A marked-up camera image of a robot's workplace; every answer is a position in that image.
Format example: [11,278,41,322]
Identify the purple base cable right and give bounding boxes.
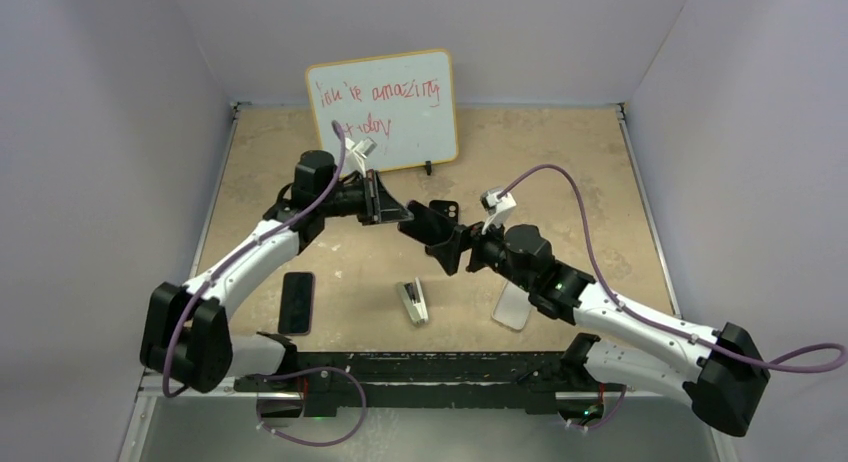
[566,379,627,434]

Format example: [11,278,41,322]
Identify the black phone case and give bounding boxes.
[428,199,460,224]

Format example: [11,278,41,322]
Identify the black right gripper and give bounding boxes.
[430,211,534,293]

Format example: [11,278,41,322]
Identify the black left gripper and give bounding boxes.
[319,171,412,227]

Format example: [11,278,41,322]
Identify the pink smartphone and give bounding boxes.
[398,200,458,246]

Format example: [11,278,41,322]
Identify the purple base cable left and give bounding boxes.
[254,369,370,448]

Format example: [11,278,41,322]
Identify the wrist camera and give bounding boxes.
[480,187,517,234]
[341,138,377,176]

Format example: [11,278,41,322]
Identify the whiteboard with red writing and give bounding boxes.
[305,49,459,171]

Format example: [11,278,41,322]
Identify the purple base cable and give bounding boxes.
[566,379,627,434]
[254,369,370,448]

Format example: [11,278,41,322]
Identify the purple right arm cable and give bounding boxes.
[500,164,848,373]

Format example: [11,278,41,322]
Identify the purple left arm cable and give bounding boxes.
[160,120,349,400]

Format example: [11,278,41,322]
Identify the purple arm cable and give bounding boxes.
[160,120,349,400]
[500,164,848,373]

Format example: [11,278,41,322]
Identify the silver stapler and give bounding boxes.
[396,277,429,326]

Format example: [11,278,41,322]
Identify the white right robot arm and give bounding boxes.
[421,224,770,437]

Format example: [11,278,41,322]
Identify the clear beige phone case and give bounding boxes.
[491,282,533,332]

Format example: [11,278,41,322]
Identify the dark smartphone on table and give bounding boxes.
[277,272,316,336]

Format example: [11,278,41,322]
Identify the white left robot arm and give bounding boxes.
[139,150,413,393]

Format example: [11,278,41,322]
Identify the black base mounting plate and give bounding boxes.
[234,351,621,418]

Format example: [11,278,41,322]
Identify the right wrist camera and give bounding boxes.
[480,187,517,234]

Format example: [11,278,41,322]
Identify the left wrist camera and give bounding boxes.
[341,138,377,176]

